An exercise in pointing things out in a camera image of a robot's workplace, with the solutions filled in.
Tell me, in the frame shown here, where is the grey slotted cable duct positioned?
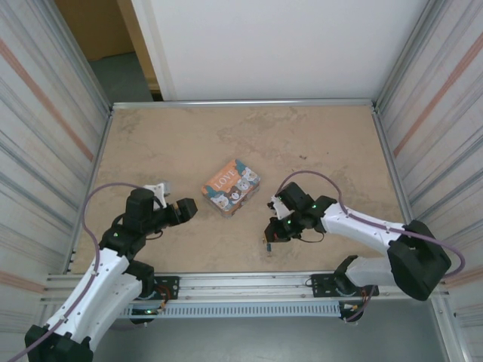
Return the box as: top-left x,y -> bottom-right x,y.
116,303 -> 343,320

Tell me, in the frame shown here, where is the long aluminium base rail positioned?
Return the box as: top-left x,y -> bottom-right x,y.
41,269 -> 450,305

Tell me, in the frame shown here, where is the orange LOVE tin box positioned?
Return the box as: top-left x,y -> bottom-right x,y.
201,158 -> 262,219

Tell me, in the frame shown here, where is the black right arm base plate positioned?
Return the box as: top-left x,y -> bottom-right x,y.
309,273 -> 380,299

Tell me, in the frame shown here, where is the aluminium frame post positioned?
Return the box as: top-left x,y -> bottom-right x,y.
375,0 -> 435,109
54,0 -> 114,112

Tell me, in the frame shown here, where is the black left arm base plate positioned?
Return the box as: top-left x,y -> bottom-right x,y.
150,275 -> 180,302

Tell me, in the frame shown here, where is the aluminium table edge rail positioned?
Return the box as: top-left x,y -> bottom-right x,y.
111,98 -> 377,111
373,107 -> 423,268
67,107 -> 114,275

